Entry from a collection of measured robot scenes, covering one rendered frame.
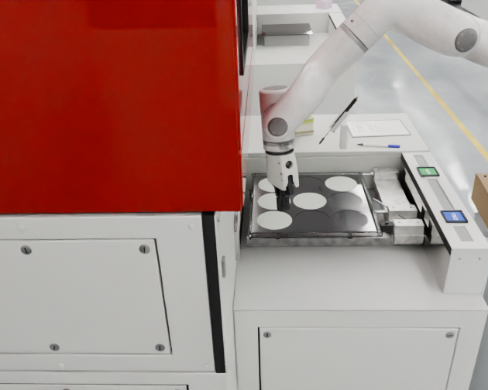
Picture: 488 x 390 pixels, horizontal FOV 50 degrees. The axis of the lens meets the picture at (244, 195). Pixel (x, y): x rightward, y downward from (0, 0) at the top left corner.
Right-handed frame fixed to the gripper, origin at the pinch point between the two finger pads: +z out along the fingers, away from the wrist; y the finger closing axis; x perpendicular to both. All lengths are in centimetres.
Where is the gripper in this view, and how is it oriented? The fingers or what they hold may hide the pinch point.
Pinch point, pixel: (283, 203)
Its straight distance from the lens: 144.0
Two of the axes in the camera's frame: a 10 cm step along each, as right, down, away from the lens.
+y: -4.2, -3.1, 8.5
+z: 0.9, 9.2, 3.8
